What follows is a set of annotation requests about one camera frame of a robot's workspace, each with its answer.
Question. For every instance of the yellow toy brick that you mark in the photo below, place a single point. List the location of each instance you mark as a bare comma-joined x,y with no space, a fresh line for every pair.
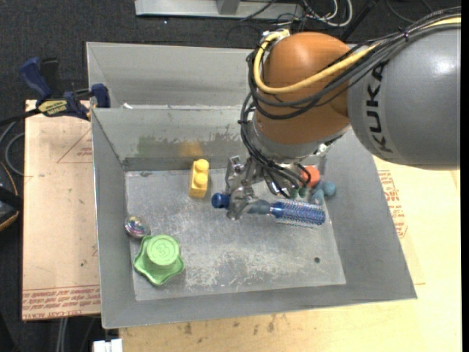
199,182

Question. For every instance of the orange and teal toy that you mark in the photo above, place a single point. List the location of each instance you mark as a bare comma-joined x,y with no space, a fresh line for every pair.
322,193

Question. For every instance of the brown cardboard board, red print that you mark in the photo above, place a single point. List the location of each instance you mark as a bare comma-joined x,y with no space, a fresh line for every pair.
55,215

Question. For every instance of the green star-base cup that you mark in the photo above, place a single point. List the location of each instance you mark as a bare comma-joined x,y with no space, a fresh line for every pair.
159,257

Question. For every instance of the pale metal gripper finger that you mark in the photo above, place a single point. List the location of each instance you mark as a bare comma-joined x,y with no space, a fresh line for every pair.
232,205
244,205

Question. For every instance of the shiny iridescent ball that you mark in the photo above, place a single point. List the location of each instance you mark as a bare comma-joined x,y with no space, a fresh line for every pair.
136,227

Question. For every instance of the grey metal bin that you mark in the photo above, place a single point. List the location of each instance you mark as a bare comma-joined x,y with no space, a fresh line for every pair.
256,262

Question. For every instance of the blue hairbrush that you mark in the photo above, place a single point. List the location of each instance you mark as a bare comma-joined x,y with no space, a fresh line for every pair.
300,213

